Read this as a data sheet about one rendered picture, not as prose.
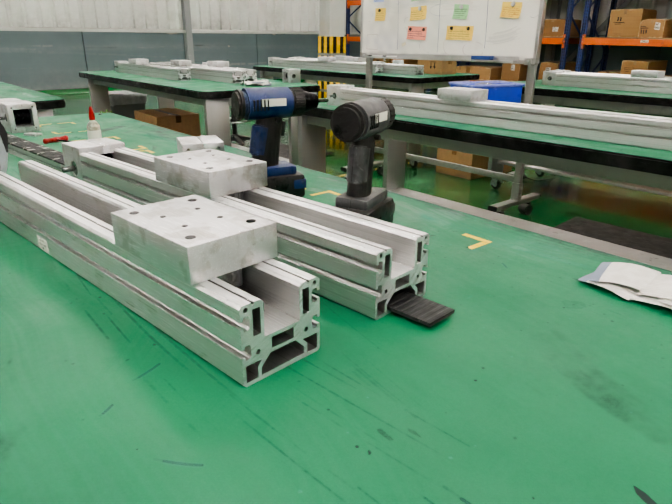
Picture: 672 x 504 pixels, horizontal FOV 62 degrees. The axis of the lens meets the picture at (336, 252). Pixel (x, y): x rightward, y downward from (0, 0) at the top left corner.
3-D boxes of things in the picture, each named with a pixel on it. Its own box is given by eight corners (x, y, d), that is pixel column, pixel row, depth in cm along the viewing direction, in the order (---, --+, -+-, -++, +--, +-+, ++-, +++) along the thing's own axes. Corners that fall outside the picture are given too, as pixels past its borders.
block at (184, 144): (169, 178, 130) (165, 137, 126) (218, 174, 134) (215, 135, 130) (174, 189, 121) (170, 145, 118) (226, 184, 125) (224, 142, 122)
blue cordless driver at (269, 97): (234, 196, 116) (228, 86, 108) (320, 185, 125) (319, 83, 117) (246, 205, 110) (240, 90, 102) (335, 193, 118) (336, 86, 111)
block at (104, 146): (57, 187, 122) (49, 144, 118) (111, 178, 130) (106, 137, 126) (73, 195, 116) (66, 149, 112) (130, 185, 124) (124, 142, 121)
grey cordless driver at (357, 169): (323, 238, 92) (323, 101, 84) (370, 208, 109) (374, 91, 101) (365, 246, 89) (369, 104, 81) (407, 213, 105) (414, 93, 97)
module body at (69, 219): (-16, 212, 105) (-26, 167, 102) (40, 201, 111) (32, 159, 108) (243, 388, 53) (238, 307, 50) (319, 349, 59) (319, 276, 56)
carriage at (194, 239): (118, 267, 65) (109, 211, 63) (199, 244, 73) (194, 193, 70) (193, 311, 55) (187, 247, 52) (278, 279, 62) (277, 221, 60)
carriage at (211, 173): (157, 196, 94) (153, 156, 92) (212, 185, 102) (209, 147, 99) (211, 216, 84) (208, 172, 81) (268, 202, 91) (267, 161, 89)
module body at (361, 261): (85, 193, 117) (79, 153, 114) (130, 185, 124) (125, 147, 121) (374, 320, 65) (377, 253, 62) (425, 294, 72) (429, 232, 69)
